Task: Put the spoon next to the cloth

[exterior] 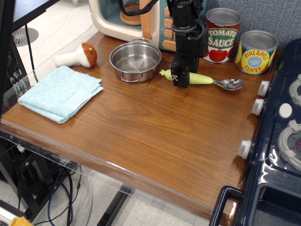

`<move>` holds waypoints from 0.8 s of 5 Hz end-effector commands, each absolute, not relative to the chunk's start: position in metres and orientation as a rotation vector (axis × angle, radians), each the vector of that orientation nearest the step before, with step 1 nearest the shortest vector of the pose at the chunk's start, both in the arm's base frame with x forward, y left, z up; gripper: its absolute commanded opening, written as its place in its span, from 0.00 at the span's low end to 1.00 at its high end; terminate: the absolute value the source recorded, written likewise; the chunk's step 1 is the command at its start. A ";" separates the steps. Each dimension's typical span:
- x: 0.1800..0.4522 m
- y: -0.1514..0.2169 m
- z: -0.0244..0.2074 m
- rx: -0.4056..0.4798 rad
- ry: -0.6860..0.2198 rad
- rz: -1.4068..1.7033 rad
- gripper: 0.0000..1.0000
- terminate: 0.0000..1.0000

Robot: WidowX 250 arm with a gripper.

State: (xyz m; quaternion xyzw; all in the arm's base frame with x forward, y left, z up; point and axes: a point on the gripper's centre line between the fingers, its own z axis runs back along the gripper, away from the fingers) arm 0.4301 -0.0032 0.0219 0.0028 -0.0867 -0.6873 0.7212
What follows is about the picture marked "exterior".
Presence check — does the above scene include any black metal frame stand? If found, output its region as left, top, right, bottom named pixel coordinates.
left=0, top=138, right=65, bottom=221

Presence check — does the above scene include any toy mushroom brown cap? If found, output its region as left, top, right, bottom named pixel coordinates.
left=54, top=42, right=97, bottom=68

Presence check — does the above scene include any light blue folded towel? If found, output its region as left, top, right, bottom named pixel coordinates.
left=18, top=66, right=103, bottom=124

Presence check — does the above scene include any black cable under table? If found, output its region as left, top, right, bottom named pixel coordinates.
left=35, top=164, right=83, bottom=226

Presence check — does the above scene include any blue cable under table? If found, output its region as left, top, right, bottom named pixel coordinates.
left=48, top=168, right=74, bottom=226

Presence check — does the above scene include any dark blue toy stove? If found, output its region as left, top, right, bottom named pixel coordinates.
left=210, top=39, right=301, bottom=226

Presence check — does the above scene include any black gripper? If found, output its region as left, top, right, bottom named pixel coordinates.
left=167, top=0, right=208, bottom=88

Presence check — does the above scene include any orange plate inside microwave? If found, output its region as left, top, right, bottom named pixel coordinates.
left=120, top=5, right=141, bottom=25

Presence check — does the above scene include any stainless steel pot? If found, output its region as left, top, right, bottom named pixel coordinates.
left=109, top=38, right=162, bottom=83

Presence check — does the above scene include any spoon with green handle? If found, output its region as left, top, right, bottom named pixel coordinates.
left=159, top=69, right=245, bottom=91

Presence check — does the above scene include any tomato sauce can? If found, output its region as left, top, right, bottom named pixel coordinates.
left=204, top=8, right=242, bottom=63

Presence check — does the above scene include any pineapple slices can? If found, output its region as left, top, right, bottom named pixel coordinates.
left=235, top=30, right=278, bottom=75

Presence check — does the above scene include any toy microwave teal cream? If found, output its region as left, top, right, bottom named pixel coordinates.
left=88, top=0, right=207, bottom=53

